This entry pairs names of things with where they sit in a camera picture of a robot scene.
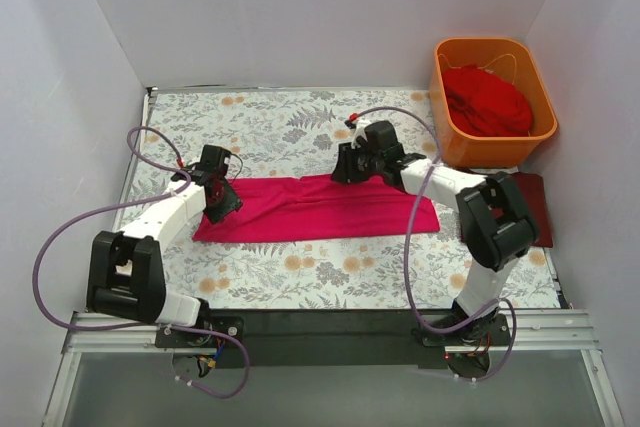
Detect pink t shirt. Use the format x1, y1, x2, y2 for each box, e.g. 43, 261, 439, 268
192, 175, 415, 243

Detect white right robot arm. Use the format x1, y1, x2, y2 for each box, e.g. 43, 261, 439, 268
331, 115, 539, 345

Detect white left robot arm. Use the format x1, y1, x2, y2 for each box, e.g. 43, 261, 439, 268
86, 145, 242, 347

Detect floral table cloth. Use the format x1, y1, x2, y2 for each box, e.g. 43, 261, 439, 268
97, 89, 571, 312

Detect red t shirt in basket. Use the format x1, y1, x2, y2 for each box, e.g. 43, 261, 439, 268
442, 65, 533, 137

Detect orange plastic basket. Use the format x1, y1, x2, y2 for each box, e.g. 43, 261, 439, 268
429, 37, 558, 168

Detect folded maroon t shirt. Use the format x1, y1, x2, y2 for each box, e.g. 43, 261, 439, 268
513, 172, 553, 248

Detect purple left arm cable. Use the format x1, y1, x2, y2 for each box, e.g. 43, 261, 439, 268
32, 125, 251, 399

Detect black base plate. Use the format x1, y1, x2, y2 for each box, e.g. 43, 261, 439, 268
154, 309, 516, 372

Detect aluminium frame rail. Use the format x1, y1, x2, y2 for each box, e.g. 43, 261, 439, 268
44, 309, 624, 426

